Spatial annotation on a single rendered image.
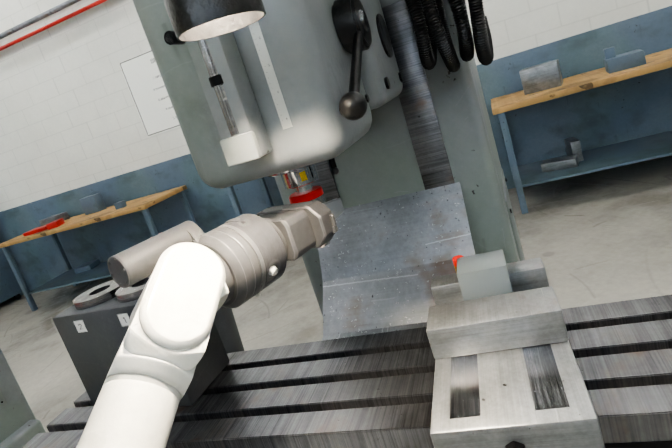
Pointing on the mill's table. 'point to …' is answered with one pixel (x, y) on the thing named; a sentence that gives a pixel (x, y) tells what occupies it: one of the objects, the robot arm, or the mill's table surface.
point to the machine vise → (511, 387)
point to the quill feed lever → (350, 14)
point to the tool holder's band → (306, 195)
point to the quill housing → (259, 60)
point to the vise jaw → (496, 323)
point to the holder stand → (77, 330)
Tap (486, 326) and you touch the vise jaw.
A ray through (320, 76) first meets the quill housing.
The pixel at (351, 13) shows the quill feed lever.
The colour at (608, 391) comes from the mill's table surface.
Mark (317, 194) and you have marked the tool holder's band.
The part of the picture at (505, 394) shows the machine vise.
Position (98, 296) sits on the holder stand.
